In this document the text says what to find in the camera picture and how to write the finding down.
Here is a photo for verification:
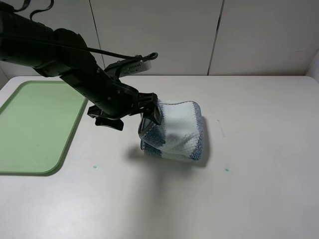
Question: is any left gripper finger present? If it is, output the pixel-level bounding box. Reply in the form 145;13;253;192
141;106;162;125
137;93;158;109

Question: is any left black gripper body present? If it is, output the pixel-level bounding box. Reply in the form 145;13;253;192
86;69;139;131

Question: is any blue white striped towel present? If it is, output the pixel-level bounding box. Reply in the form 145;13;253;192
138;100;204;162

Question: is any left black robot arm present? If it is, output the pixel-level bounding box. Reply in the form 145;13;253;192
0;2;162;130

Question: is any green plastic tray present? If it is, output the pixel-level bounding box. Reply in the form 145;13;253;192
0;81;87;176

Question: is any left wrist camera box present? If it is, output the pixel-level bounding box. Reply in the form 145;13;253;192
104;59;152;78

